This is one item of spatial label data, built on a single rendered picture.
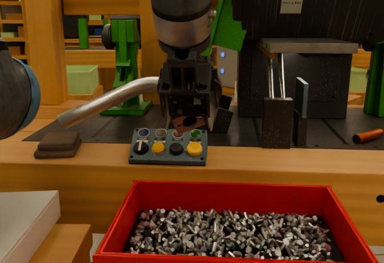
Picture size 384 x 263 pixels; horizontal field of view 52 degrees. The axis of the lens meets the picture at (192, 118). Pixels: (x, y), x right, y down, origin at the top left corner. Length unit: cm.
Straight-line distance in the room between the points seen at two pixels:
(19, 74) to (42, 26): 81
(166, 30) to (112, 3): 96
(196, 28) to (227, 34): 45
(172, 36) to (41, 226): 34
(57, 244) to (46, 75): 89
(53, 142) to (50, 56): 63
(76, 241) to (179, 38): 34
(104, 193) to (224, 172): 24
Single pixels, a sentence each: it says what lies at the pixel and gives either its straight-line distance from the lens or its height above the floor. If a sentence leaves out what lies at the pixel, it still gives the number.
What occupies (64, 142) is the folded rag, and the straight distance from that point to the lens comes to 84.
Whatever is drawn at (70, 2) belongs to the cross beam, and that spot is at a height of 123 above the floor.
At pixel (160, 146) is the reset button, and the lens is 76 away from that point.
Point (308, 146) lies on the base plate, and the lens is 91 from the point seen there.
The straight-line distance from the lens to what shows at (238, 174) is 75.
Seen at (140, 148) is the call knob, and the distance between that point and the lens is 76.
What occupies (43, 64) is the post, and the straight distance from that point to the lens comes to 145.
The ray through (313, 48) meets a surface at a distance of 77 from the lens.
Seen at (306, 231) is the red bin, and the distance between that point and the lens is 60.
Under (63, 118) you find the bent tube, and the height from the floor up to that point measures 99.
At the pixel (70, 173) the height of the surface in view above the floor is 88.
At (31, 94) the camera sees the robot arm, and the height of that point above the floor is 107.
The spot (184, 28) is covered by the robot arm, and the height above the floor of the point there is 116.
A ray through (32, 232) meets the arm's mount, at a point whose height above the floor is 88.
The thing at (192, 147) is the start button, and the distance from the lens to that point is 75.
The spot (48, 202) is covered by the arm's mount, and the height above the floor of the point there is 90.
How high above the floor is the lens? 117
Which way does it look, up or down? 14 degrees down
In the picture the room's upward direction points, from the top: straight up
